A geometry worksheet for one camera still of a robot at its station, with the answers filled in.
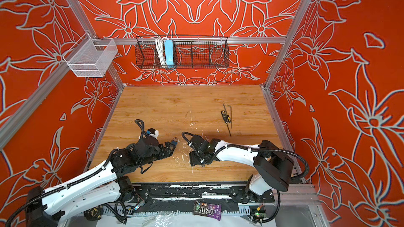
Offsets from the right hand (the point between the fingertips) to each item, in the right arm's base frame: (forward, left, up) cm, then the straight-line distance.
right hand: (191, 162), depth 81 cm
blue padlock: (+13, +10, -1) cm, 17 cm away
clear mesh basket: (+53, +60, +30) cm, 85 cm away
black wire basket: (+61, +6, +27) cm, 67 cm away
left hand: (+4, +10, +10) cm, 14 cm away
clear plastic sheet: (-24, +15, -2) cm, 28 cm away
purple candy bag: (-21, -8, 0) cm, 22 cm away
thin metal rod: (+32, -26, -2) cm, 41 cm away
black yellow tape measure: (-22, +42, +1) cm, 47 cm away
